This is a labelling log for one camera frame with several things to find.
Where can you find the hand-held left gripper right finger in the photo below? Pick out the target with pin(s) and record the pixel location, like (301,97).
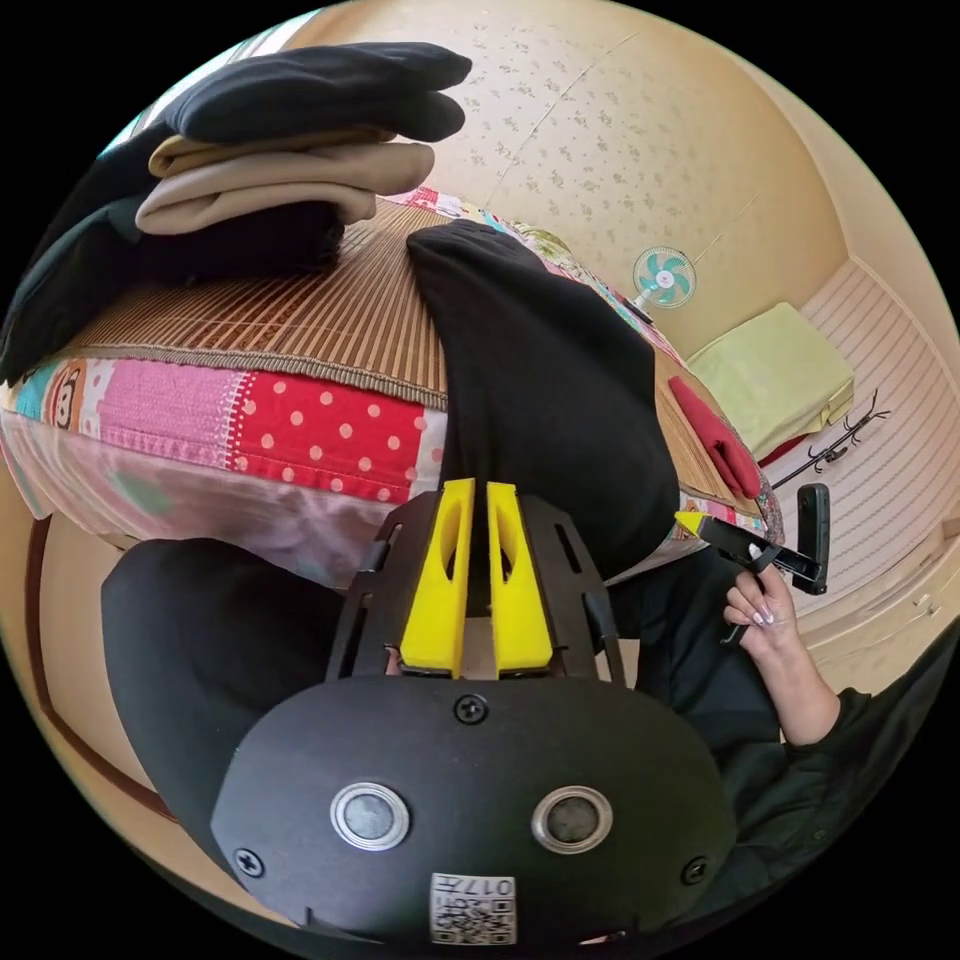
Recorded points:
(525,630)

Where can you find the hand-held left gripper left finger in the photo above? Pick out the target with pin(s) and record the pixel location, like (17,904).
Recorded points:
(431,600)

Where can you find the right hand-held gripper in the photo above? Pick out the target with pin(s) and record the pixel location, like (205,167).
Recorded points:
(739,544)

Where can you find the black pants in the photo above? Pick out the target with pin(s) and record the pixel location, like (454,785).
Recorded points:
(540,375)

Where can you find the person's right forearm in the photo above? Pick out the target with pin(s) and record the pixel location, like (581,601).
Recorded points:
(799,697)

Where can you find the person's right hand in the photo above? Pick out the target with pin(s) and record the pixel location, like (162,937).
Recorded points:
(769,622)

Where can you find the red garment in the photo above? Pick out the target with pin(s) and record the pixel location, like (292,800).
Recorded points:
(720,435)

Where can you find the yellow-green folded blanket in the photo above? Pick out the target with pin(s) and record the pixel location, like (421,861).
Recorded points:
(772,375)

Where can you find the black coat rack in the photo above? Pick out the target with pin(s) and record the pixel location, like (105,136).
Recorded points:
(840,439)

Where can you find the white fan with teal blades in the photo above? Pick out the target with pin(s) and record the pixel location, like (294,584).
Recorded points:
(664,276)

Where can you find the person's body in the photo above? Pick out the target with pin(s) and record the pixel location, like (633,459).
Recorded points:
(787,810)

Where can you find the bed with woven mat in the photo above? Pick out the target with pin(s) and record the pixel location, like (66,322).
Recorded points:
(300,322)

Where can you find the pile of clothes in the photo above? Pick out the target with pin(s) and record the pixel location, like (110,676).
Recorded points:
(285,172)

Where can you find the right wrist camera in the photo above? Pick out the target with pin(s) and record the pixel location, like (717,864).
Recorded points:
(814,525)

